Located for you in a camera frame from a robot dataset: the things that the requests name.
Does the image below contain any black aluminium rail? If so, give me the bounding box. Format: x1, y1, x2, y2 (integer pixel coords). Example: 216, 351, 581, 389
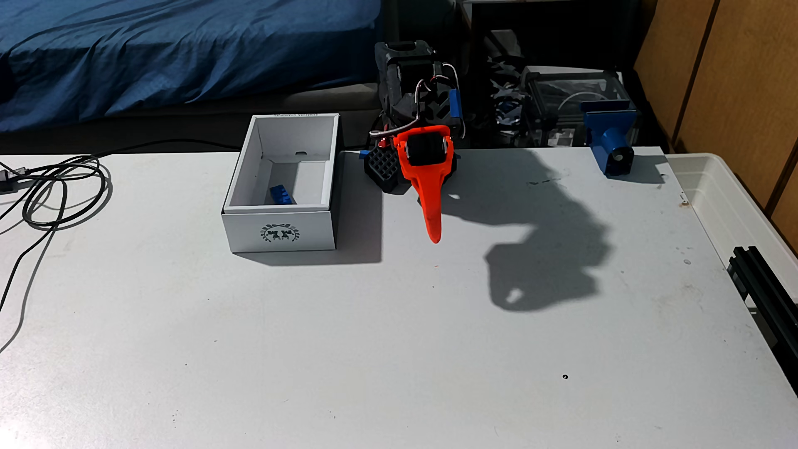
726, 245, 798, 395

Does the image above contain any white cardboard box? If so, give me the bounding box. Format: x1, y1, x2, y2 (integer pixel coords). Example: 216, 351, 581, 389
221, 113, 342, 254

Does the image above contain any black cable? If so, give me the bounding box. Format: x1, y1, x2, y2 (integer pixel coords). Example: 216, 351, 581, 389
0, 138, 243, 356

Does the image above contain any blue bed blanket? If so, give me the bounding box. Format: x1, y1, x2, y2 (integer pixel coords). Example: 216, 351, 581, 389
0, 0, 384, 133

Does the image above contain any black power plug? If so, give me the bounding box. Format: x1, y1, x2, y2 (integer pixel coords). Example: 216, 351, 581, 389
0, 166, 30, 192

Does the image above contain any grey bed base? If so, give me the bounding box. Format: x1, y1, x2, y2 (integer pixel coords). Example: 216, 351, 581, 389
0, 84, 382, 157

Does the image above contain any white plastic bin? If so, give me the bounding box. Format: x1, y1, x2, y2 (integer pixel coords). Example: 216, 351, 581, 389
664, 153, 798, 301

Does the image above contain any wooden cabinet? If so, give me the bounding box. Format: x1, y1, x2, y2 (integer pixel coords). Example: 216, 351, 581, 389
632, 0, 798, 253

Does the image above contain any clear plastic case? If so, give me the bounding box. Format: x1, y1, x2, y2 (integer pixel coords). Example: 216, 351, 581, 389
520, 65, 632, 149

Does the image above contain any blue printed mount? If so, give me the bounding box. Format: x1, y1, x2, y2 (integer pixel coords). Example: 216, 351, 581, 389
581, 100, 638, 179

